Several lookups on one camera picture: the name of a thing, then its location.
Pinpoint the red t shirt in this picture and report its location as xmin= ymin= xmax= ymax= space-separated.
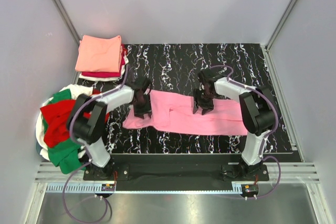
xmin=39 ymin=91 xmax=110 ymax=148

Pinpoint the slotted cable duct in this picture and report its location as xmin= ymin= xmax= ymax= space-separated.
xmin=46 ymin=183 xmax=242 ymax=194

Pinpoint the aluminium rail profile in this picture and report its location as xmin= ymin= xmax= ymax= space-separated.
xmin=34 ymin=162 xmax=320 ymax=184

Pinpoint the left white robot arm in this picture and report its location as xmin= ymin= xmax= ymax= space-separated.
xmin=67 ymin=77 xmax=152 ymax=180

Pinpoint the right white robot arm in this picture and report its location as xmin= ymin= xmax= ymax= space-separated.
xmin=193 ymin=68 xmax=279 ymax=180

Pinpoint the green t shirt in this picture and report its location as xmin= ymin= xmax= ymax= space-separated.
xmin=46 ymin=89 xmax=92 ymax=175

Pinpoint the right aluminium frame post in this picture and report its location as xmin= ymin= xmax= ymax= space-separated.
xmin=265 ymin=0 xmax=299 ymax=51

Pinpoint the folded magenta t shirt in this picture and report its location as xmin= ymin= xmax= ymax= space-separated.
xmin=81 ymin=44 xmax=128 ymax=78

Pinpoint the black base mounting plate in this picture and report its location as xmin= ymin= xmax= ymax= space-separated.
xmin=83 ymin=154 xmax=269 ymax=182

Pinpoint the pink t shirt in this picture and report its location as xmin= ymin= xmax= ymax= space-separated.
xmin=122 ymin=90 xmax=247 ymax=136

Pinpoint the folded peach t shirt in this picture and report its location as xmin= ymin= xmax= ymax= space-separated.
xmin=75 ymin=35 xmax=122 ymax=72

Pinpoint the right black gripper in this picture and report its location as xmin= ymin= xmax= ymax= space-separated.
xmin=193 ymin=89 xmax=215 ymax=115

